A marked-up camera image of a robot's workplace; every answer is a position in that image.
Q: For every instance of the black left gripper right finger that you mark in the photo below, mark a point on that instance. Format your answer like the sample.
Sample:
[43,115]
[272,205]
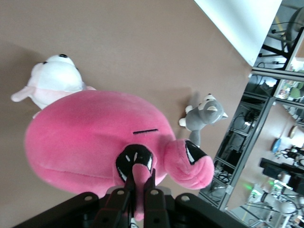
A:
[156,209]

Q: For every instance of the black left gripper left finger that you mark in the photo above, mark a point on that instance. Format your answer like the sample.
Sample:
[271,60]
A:
[111,209]

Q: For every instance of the round pink plush toy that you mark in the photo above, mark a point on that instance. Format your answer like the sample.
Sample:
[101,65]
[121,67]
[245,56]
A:
[90,142]

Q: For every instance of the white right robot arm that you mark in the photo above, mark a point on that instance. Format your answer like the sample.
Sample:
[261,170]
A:
[285,206]

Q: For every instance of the grey white husky plush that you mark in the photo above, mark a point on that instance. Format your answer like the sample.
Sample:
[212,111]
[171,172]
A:
[205,117]

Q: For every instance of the pink white dog plush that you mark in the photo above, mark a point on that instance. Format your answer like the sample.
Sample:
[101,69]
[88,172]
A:
[57,80]

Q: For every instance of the white flat panel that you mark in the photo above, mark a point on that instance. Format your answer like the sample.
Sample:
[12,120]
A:
[242,26]

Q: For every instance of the black metal frame rack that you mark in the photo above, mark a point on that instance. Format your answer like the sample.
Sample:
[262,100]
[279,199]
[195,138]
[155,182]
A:
[259,104]

